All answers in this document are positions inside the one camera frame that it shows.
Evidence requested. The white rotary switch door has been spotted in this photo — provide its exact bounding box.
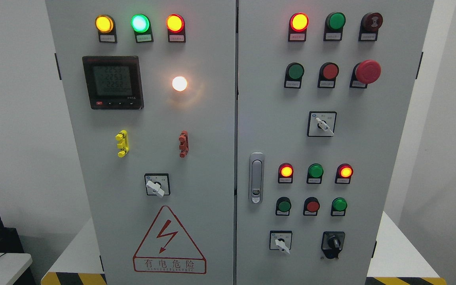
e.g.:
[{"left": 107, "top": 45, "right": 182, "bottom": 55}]
[{"left": 144, "top": 173, "right": 171, "bottom": 197}]

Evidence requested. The red lit indicator middle left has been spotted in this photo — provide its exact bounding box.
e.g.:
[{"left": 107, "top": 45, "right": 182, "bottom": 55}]
[{"left": 277, "top": 163, "right": 294, "bottom": 184}]

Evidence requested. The red lit indicator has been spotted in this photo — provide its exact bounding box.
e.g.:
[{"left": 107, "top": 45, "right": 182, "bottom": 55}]
[
  {"left": 334, "top": 163, "right": 353, "bottom": 184},
  {"left": 288, "top": 13, "right": 309, "bottom": 42},
  {"left": 277, "top": 163, "right": 294, "bottom": 184}
]

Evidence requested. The small clear light bulb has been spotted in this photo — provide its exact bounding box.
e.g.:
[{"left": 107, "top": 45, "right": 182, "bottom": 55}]
[{"left": 172, "top": 76, "right": 188, "bottom": 92}]

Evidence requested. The green push button lower left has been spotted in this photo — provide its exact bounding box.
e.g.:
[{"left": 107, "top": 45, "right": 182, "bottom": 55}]
[{"left": 275, "top": 197, "right": 292, "bottom": 216}]

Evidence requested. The green push button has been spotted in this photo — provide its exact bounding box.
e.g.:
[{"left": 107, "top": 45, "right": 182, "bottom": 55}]
[
  {"left": 275, "top": 197, "right": 292, "bottom": 216},
  {"left": 284, "top": 63, "right": 304, "bottom": 89},
  {"left": 331, "top": 197, "right": 348, "bottom": 217}
]

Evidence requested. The green indicator middle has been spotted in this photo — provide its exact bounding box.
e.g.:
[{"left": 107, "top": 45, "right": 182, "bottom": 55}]
[{"left": 306, "top": 163, "right": 324, "bottom": 184}]

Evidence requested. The grey left cabinet door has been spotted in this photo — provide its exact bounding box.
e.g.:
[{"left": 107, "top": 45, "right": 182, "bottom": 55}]
[{"left": 46, "top": 0, "right": 236, "bottom": 285}]

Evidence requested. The grey cabinet door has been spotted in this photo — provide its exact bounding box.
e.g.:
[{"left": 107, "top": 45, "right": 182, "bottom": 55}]
[
  {"left": 236, "top": 0, "right": 434, "bottom": 285},
  {"left": 46, "top": 0, "right": 236, "bottom": 285}
]

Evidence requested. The green push button upper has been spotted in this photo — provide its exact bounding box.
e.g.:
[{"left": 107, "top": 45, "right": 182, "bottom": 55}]
[{"left": 284, "top": 63, "right": 304, "bottom": 89}]

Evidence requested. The red push button lower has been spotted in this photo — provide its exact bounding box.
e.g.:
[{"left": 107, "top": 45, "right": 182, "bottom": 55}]
[{"left": 302, "top": 197, "right": 320, "bottom": 216}]

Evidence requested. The red push button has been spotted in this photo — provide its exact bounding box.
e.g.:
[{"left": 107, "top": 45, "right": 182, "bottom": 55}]
[
  {"left": 317, "top": 62, "right": 340, "bottom": 89},
  {"left": 302, "top": 197, "right": 320, "bottom": 216}
]

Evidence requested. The grey right cabinet door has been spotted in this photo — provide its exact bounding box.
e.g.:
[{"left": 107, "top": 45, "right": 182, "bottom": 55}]
[{"left": 236, "top": 0, "right": 434, "bottom": 285}]

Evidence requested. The red lit indicator middle right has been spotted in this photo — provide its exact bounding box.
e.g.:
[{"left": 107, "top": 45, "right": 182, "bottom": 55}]
[{"left": 334, "top": 163, "right": 353, "bottom": 184}]

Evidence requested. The red electrical danger warning sticker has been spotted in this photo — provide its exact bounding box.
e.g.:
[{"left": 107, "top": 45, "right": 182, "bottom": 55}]
[{"left": 133, "top": 205, "right": 207, "bottom": 274}]

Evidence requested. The red push button upper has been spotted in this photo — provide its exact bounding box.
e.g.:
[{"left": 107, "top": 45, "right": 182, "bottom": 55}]
[{"left": 317, "top": 62, "right": 340, "bottom": 89}]

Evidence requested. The green push button lower right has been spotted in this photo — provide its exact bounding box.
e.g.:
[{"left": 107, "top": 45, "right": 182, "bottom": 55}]
[{"left": 331, "top": 197, "right": 348, "bottom": 217}]

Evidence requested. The black digital power meter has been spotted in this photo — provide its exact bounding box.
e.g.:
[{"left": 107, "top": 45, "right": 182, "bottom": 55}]
[{"left": 82, "top": 56, "right": 144, "bottom": 110}]

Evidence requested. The red indicator light top left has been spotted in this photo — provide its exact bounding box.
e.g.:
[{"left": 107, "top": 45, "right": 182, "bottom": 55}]
[{"left": 166, "top": 14, "right": 186, "bottom": 43}]

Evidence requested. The red lit indicator top right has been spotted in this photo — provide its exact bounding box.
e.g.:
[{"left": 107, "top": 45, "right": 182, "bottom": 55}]
[{"left": 288, "top": 13, "right": 309, "bottom": 42}]

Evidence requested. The green indicator light top left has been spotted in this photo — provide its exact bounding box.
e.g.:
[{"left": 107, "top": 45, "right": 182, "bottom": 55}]
[{"left": 131, "top": 14, "right": 154, "bottom": 43}]

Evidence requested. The red emergency stop mushroom button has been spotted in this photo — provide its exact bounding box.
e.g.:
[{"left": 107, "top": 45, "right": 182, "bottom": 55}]
[{"left": 350, "top": 59, "right": 382, "bottom": 89}]

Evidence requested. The green indicator top right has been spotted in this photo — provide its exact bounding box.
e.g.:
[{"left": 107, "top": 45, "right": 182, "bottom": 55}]
[{"left": 323, "top": 11, "right": 346, "bottom": 41}]

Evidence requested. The yellow indicator light top left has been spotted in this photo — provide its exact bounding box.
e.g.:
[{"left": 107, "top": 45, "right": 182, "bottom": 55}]
[{"left": 95, "top": 14, "right": 118, "bottom": 43}]

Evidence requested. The dark red buzzer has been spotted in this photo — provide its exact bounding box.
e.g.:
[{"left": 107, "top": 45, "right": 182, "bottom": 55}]
[{"left": 358, "top": 12, "right": 383, "bottom": 42}]

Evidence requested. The white platform with hazard stripes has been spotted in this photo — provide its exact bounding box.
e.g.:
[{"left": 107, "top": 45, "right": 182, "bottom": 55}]
[{"left": 40, "top": 213, "right": 446, "bottom": 285}]

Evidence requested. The white side table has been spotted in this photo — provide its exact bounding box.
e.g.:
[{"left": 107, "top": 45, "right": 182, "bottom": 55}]
[{"left": 0, "top": 253, "right": 32, "bottom": 285}]

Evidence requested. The silver door latch handle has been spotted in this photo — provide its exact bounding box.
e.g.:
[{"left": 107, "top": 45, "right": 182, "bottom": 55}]
[{"left": 249, "top": 153, "right": 265, "bottom": 204}]

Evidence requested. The white rotary switch upper right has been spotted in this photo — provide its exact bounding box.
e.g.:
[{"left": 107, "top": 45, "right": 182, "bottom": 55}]
[{"left": 307, "top": 111, "right": 337, "bottom": 137}]

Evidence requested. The white rotary switch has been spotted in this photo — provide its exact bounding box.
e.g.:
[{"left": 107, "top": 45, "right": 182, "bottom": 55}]
[
  {"left": 307, "top": 111, "right": 337, "bottom": 137},
  {"left": 269, "top": 230, "right": 293, "bottom": 255}
]

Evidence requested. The white rotary switch lower right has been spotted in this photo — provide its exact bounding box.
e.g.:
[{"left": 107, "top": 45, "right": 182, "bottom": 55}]
[{"left": 269, "top": 230, "right": 293, "bottom": 255}]

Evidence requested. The black selector knob switch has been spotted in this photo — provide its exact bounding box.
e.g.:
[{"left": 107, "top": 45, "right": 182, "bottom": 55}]
[{"left": 321, "top": 231, "right": 346, "bottom": 259}]

